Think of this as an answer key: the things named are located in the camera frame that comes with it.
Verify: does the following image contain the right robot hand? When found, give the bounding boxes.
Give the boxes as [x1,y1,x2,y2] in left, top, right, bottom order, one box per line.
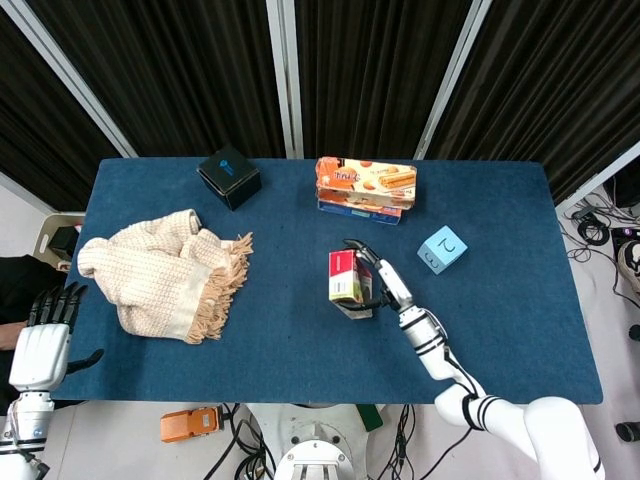
[341,238,415,321]

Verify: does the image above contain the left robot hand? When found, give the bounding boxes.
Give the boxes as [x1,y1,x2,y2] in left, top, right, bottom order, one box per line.
[8,280,105,392]

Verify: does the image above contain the white red cookie box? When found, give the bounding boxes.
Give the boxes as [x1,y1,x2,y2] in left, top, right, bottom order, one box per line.
[327,249,375,320]

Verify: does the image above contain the black smartphone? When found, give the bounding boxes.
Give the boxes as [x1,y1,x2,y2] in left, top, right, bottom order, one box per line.
[357,404,385,432]

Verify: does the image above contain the light blue numbered cube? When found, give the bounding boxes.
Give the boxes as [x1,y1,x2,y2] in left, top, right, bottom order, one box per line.
[416,224,470,277]

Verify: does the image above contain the orange wafer roll box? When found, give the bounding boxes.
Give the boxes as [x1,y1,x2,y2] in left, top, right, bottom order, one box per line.
[314,156,419,211]

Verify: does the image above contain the small black box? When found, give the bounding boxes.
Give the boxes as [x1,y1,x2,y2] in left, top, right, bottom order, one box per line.
[48,225,81,261]

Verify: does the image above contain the white plastic bin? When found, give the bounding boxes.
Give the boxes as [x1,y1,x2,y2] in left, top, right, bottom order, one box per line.
[35,211,87,266]

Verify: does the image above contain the blue table cloth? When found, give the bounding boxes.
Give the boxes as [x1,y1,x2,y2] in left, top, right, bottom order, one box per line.
[52,157,604,406]

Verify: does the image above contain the cream knitted fringed blanket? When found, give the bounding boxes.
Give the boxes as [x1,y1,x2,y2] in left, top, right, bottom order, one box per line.
[76,208,255,346]

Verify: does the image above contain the orange foot pedal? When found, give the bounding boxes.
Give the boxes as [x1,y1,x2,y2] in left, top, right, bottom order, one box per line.
[159,407,222,444]

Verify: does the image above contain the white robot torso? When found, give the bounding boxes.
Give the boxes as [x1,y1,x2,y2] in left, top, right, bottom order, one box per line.
[247,402,387,480]

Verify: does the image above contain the black cardboard cube box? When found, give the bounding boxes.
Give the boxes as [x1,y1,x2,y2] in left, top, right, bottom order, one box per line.
[195,144,263,212]

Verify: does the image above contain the dark curtain panel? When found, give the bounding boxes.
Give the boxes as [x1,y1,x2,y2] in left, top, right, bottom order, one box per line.
[0,9,121,212]
[24,0,291,160]
[427,0,640,206]
[294,0,474,160]

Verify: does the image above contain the beige black shoe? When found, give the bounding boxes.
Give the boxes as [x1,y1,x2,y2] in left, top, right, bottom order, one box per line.
[616,239,640,301]

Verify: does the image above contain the white frame post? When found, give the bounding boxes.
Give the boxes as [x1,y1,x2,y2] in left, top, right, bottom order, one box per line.
[0,0,139,159]
[413,0,494,160]
[265,0,305,160]
[554,142,640,214]

